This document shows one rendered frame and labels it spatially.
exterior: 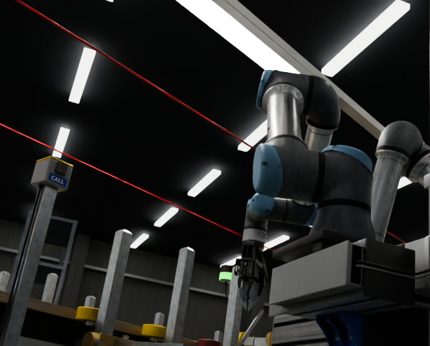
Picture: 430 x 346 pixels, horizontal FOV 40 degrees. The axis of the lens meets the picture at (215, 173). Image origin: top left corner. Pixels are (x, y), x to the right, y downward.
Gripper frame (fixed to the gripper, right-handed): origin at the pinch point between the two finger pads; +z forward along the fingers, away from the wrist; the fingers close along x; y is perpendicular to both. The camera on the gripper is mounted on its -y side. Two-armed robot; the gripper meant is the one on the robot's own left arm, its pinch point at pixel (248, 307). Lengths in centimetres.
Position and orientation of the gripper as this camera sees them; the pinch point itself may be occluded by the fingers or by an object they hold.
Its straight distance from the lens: 190.7
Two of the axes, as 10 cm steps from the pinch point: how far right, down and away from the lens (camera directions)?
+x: 9.1, -0.3, -4.1
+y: -3.8, -4.0, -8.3
